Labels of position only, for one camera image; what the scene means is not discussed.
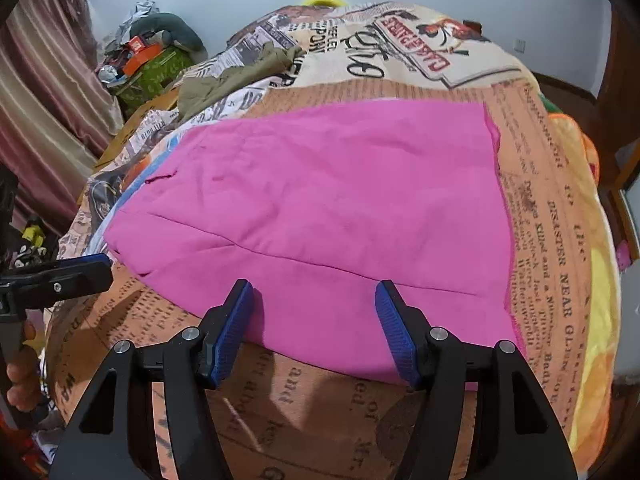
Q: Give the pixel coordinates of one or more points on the orange yellow fleece blanket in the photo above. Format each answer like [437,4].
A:
[595,360]

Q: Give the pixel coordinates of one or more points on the newspaper printed blanket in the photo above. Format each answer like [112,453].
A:
[550,240]

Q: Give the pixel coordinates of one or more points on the brown wooden door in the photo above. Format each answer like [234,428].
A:
[625,60]

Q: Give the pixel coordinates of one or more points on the grey plush toy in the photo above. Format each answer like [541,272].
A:
[185,30]

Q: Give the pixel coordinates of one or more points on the pile of clutter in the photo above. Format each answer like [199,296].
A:
[125,25]

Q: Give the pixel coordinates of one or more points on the white wardrobe with pink hearts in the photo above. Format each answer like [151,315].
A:
[631,210]

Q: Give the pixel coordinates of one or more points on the green patterned bag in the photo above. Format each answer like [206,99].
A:
[155,72]

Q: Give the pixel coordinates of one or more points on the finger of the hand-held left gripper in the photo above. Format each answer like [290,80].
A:
[75,277]

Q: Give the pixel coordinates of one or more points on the wooden lap desk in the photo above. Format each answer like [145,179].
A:
[112,152]

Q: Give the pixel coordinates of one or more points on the yellow black object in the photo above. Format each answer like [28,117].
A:
[34,232]

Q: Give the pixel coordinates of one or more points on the white wall socket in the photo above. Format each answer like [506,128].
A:
[520,45]

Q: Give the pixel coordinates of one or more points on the olive green garment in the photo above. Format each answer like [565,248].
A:
[220,87]

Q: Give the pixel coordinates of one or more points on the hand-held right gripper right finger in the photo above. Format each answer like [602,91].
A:
[397,335]

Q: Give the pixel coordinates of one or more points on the orange box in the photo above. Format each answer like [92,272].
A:
[142,57]

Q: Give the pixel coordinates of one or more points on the person's left hand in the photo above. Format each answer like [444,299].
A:
[22,380]

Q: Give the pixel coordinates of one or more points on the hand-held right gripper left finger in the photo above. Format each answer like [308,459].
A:
[230,330]

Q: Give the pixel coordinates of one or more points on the striped curtain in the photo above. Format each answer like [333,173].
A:
[50,85]

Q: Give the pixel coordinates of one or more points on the pink pants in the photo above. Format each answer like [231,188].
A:
[325,200]

